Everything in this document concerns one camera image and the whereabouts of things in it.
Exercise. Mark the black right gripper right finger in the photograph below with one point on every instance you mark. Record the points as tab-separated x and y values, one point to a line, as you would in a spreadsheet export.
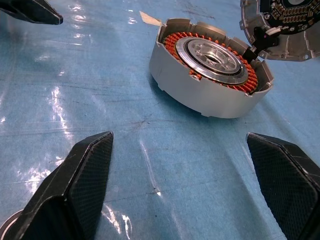
287	190

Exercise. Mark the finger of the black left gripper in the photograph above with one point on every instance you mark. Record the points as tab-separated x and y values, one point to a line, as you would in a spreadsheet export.
37	12

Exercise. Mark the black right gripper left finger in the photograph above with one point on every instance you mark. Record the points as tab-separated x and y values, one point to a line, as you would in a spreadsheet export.
62	200

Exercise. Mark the silver motor housing copper windings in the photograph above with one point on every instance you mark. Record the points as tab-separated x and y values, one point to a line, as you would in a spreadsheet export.
200	100

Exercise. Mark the round silver metal disc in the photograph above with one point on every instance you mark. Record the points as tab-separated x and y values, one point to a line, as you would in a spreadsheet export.
295	47

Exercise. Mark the round silver black-rimmed part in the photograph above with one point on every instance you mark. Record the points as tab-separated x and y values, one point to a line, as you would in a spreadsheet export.
7	222

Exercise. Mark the beige tape scrap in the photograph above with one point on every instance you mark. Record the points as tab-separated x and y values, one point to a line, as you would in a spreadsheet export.
150	19

